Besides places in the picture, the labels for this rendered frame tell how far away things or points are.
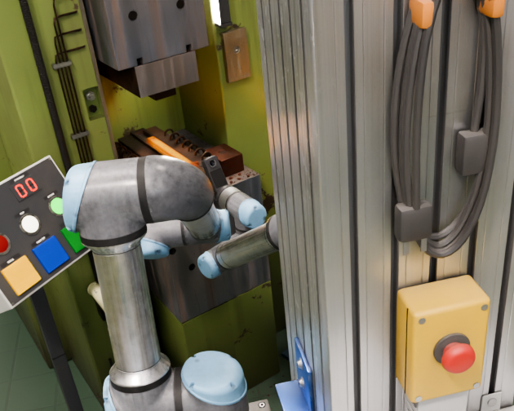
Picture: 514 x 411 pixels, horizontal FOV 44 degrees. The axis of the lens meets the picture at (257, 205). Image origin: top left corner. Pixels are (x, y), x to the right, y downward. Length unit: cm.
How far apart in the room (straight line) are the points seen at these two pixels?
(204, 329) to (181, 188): 131
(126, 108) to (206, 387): 146
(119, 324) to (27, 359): 192
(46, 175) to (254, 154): 86
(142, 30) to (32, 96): 37
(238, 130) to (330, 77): 174
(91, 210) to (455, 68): 66
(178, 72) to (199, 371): 101
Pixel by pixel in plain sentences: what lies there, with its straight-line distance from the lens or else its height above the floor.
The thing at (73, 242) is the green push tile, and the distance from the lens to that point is 181.
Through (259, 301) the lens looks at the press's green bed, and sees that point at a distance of 243.
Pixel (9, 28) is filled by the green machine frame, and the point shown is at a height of 151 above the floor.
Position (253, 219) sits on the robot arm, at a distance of 180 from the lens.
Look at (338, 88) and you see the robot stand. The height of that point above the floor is 170.
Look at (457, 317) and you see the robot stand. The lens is 72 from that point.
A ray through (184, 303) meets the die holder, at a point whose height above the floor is 54.
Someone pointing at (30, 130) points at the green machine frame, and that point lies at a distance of 200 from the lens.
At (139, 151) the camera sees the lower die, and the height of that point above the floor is 99.
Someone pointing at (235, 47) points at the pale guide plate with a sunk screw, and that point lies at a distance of 221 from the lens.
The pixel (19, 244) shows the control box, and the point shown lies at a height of 107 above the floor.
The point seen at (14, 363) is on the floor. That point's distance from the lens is 310.
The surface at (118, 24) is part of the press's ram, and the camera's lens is 187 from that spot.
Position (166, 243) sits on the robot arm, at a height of 112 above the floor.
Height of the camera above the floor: 191
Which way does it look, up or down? 30 degrees down
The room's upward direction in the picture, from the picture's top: 6 degrees counter-clockwise
